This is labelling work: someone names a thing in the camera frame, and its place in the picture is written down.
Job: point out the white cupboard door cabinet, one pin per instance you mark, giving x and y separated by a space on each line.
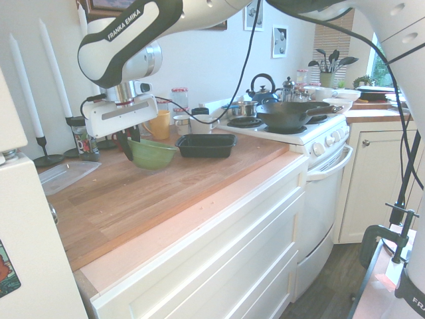
368 186

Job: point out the small white cup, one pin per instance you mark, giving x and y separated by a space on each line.
182 125

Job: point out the yellow ceramic mug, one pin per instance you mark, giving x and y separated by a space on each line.
161 126

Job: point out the glass french press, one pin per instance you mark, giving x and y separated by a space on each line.
289 91

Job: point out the printed snack chips bag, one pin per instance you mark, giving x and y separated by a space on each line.
87 144

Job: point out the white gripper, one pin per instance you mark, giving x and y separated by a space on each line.
123 116

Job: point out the clear plastic container lid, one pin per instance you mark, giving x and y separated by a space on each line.
66 174

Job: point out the black wok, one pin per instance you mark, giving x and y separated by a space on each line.
285 116

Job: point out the tall jar checkered lid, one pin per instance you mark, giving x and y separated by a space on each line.
179 98

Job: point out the green ceramic bowl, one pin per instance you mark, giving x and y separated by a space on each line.
152 154

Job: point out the jar with red lid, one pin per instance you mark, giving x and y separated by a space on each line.
302 78

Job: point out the tall white candle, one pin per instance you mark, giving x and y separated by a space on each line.
26 86
54 66
82 18

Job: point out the small potted plant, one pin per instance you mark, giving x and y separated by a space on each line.
362 81

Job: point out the white ceramic cup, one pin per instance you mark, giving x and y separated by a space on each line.
323 94

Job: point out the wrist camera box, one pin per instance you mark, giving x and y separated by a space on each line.
143 87

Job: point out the short jar checkered lid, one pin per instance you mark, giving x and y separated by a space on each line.
181 111

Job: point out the white serving bowl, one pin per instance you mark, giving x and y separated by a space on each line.
348 95
338 104

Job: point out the green C-clamp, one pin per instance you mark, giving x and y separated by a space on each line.
368 239

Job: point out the small glass spice jar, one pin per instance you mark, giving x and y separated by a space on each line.
298 96
308 95

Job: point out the large white cup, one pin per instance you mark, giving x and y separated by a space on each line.
202 125

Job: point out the blue kettle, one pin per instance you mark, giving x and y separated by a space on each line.
264 94

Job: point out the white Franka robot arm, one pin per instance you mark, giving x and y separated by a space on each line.
126 40

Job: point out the green utensil crock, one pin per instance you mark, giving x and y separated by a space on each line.
326 80

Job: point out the robot mounting table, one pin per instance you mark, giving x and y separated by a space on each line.
372 292

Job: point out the wooden butcher block board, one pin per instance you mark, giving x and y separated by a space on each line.
149 199

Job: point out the white drawer cabinet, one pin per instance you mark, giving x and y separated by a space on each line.
216 259

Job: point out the black plastic food container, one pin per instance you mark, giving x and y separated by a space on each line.
206 149

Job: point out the black flat pan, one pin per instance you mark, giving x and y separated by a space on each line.
375 93

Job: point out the black cooking utensil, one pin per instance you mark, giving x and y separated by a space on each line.
314 63
320 54
334 57
348 61

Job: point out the red cup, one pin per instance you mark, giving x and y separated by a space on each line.
115 141

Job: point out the stainless steel pot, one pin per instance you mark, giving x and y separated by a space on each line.
244 109

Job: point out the white electric stove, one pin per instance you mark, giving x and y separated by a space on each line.
318 199

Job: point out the colourful fridge magnet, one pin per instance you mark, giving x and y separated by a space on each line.
8 269

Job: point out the white framed wall print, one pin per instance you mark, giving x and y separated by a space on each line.
254 18
280 41

